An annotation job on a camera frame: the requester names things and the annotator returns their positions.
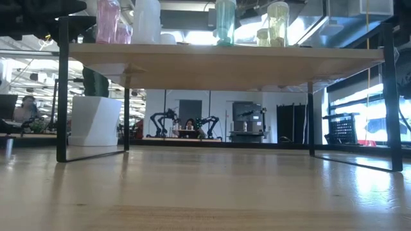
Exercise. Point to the black background robot arm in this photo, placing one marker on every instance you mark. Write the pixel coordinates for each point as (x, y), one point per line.
(208, 123)
(163, 122)

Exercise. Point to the green cactus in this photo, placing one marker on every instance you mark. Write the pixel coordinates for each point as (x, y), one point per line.
(94, 83)

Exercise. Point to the person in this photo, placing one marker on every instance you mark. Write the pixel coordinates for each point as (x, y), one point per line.
(190, 126)
(25, 110)

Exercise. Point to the black monitor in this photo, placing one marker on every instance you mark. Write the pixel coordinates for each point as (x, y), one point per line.
(7, 107)

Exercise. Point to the small green desk plant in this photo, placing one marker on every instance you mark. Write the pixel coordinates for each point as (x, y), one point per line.
(38, 125)

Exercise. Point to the white faceted plant pot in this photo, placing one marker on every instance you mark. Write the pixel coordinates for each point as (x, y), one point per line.
(93, 122)

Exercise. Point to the grey metal leg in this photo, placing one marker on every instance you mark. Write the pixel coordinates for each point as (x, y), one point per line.
(9, 147)

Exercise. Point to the red chair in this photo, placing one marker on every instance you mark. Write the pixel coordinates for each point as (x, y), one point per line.
(139, 128)

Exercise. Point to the wooden workbench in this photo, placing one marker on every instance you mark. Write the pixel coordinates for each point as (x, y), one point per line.
(154, 140)

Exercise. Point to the dark grey cabinet machine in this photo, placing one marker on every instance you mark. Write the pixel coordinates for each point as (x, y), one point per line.
(247, 120)

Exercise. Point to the black folding screen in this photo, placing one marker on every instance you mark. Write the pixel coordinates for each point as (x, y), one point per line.
(290, 123)

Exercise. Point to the black perforated crate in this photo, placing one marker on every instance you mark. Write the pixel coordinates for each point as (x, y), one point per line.
(345, 130)

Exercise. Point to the small red object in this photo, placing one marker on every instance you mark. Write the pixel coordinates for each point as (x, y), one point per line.
(366, 143)

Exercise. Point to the wooden shelf with black frame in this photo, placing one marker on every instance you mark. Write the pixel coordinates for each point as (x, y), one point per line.
(208, 64)

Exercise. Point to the large rectangular metal duct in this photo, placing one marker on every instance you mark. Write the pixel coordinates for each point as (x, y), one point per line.
(340, 29)

